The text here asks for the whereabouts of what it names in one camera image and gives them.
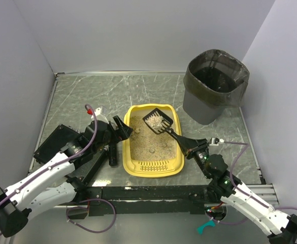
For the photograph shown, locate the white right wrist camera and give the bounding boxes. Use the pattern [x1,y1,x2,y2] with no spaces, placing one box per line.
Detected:
[209,137,224,146]

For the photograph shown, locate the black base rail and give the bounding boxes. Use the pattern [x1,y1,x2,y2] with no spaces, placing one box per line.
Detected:
[81,185,220,215]

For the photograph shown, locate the cat litter pellets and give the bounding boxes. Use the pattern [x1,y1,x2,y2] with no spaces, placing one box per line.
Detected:
[129,116,176,161]

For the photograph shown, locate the teal plastic piece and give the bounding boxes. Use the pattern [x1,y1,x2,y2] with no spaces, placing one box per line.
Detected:
[196,220,215,235]

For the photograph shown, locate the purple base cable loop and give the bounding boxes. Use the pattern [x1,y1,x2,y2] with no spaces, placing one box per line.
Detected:
[66,199,116,232]

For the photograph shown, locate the black glitter microphone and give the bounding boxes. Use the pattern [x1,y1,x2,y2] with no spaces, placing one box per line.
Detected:
[108,143,118,167]

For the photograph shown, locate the black slotted litter scoop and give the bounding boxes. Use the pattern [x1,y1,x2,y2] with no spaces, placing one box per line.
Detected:
[143,108,185,144]

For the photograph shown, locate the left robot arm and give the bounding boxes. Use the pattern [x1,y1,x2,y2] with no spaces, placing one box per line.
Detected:
[0,116,133,238]

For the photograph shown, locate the black ribbed tray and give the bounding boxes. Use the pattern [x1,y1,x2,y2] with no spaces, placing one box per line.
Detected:
[34,125,108,185]

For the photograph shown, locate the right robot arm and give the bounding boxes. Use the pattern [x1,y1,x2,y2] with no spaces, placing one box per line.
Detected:
[173,135,297,243]

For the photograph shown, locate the grey trash bin with bag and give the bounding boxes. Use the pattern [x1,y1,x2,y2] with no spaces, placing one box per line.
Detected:
[183,49,250,125]

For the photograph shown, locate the aluminium frame rail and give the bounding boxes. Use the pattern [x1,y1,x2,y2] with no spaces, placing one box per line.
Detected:
[247,184,279,205]

